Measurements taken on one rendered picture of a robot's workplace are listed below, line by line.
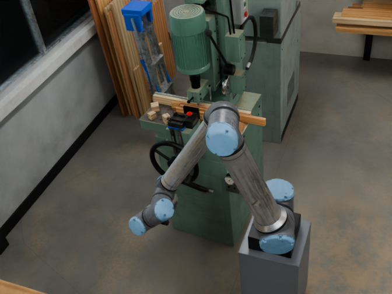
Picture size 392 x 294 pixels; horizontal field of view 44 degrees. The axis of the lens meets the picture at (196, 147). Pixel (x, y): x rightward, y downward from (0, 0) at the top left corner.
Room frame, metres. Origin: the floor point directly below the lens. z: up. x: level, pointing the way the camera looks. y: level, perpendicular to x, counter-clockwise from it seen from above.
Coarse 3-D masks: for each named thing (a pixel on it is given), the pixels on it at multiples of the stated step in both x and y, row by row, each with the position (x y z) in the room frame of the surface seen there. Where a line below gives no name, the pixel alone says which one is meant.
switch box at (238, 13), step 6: (234, 0) 2.40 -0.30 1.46; (240, 0) 2.39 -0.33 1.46; (246, 0) 2.45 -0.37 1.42; (234, 6) 2.40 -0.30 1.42; (240, 6) 2.39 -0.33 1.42; (246, 6) 2.45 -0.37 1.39; (234, 12) 2.40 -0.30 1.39; (240, 12) 2.39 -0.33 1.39; (234, 18) 2.40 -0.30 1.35; (240, 18) 2.39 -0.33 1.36; (246, 18) 2.44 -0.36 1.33
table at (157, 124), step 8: (160, 104) 2.37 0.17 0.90; (160, 112) 2.29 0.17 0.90; (168, 112) 2.28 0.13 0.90; (144, 120) 2.24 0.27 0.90; (152, 120) 2.22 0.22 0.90; (160, 120) 2.21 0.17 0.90; (144, 128) 2.24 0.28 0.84; (152, 128) 2.21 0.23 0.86; (160, 128) 2.18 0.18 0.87; (248, 128) 2.07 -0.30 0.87
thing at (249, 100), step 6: (240, 96) 2.48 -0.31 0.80; (246, 96) 2.47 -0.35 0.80; (252, 96) 2.47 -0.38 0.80; (258, 96) 2.46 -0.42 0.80; (240, 102) 2.42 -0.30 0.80; (246, 102) 2.41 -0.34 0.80; (252, 102) 2.41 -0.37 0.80; (258, 102) 2.43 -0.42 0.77; (252, 108) 2.34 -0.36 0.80; (258, 108) 2.43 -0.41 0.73; (156, 138) 2.20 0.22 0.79; (162, 138) 2.18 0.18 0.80; (204, 156) 2.05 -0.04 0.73; (210, 156) 2.03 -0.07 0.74; (216, 156) 2.01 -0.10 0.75; (222, 162) 2.00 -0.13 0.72
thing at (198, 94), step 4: (200, 80) 2.30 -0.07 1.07; (204, 80) 2.29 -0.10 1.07; (208, 80) 2.29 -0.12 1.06; (204, 84) 2.25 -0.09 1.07; (208, 84) 2.29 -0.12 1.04; (200, 88) 2.22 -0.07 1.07; (204, 88) 2.24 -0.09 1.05; (188, 92) 2.21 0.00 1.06; (192, 92) 2.19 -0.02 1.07; (196, 92) 2.19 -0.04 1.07; (200, 92) 2.20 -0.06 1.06; (204, 92) 2.24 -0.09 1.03; (188, 96) 2.21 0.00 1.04; (192, 96) 2.20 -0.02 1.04; (196, 96) 2.18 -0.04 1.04; (200, 96) 2.19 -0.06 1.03; (204, 96) 2.23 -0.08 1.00; (192, 100) 2.20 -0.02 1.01; (196, 100) 2.19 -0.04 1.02; (200, 100) 2.19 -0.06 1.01
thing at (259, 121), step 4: (172, 104) 2.31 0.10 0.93; (176, 104) 2.30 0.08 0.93; (192, 104) 2.27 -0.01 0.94; (240, 116) 2.10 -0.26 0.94; (244, 116) 2.09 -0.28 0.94; (248, 116) 2.09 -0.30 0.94; (252, 116) 2.08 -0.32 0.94; (240, 120) 2.10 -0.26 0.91; (244, 120) 2.09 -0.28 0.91; (248, 120) 2.08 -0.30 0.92; (252, 120) 2.07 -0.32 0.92; (256, 120) 2.06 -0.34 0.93; (260, 120) 2.04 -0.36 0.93; (264, 120) 2.03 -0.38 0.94; (256, 124) 2.06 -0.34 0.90; (260, 124) 2.04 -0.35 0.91; (264, 124) 2.03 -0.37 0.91
